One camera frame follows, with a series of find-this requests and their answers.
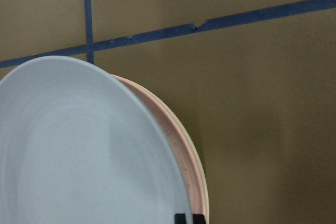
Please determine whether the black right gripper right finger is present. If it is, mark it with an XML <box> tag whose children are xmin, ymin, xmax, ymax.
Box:
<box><xmin>193</xmin><ymin>214</ymin><xmax>205</xmax><ymax>224</ymax></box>

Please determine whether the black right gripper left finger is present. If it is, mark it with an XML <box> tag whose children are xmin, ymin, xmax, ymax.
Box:
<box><xmin>174</xmin><ymin>213</ymin><xmax>187</xmax><ymax>224</ymax></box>

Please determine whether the pink plate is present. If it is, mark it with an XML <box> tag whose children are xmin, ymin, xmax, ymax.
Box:
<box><xmin>111</xmin><ymin>73</ymin><xmax>206</xmax><ymax>216</ymax></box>

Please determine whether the blue plate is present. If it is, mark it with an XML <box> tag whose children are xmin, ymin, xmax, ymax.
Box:
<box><xmin>1</xmin><ymin>56</ymin><xmax>193</xmax><ymax>223</ymax></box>

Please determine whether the cream plate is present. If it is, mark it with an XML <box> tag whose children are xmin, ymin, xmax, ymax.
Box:
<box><xmin>131</xmin><ymin>79</ymin><xmax>210</xmax><ymax>222</ymax></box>

